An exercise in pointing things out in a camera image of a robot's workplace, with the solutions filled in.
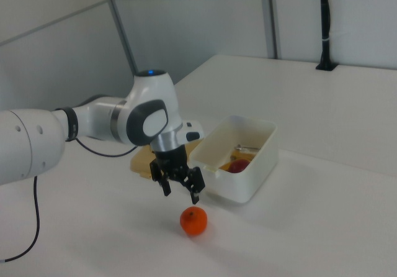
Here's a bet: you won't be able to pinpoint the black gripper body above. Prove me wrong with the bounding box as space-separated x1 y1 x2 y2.
153 145 192 175

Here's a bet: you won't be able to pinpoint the red toy apple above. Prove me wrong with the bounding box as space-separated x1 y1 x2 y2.
228 160 250 174

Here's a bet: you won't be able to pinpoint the beige container lid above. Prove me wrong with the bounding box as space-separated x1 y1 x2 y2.
129 140 200 180

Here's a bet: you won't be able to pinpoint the white plastic container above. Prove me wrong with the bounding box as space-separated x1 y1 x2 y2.
189 114 279 205

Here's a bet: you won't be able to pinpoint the orange toy mandarin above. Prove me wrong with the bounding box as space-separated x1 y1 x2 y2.
179 206 208 237

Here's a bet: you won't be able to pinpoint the yellow peeler with metal blade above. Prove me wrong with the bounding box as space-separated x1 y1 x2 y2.
219 144 261 171

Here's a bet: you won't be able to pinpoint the black pole stand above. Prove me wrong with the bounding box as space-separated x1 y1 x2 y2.
315 0 338 72

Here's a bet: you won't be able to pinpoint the black strap on arm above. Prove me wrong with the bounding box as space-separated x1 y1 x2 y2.
63 106 79 142

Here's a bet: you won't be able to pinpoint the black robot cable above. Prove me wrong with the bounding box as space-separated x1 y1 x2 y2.
0 135 139 263

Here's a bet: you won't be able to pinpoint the grey partition post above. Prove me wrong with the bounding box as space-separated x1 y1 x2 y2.
100 0 140 76
259 0 279 60

